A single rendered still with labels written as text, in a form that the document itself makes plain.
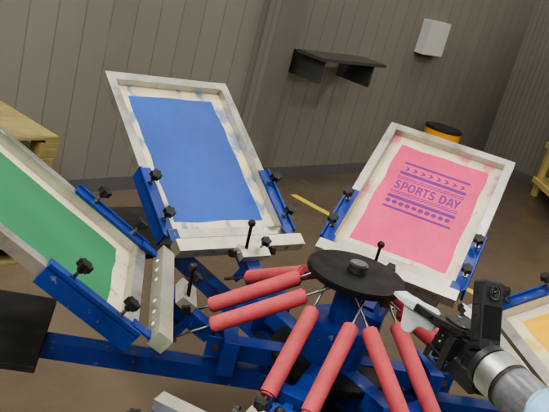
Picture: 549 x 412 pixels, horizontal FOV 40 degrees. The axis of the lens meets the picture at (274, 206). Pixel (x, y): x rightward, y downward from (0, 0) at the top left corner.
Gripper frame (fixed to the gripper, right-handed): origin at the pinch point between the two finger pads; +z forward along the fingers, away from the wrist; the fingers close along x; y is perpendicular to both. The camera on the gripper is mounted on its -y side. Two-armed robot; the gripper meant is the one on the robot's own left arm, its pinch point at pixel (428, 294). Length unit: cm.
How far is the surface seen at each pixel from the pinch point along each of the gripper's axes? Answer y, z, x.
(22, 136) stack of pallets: 89, 336, -21
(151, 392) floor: 162, 204, 52
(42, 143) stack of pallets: 92, 341, -8
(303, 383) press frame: 62, 66, 32
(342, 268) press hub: 30, 83, 40
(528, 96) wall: -35, 709, 660
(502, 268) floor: 112, 382, 417
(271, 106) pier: 59, 528, 213
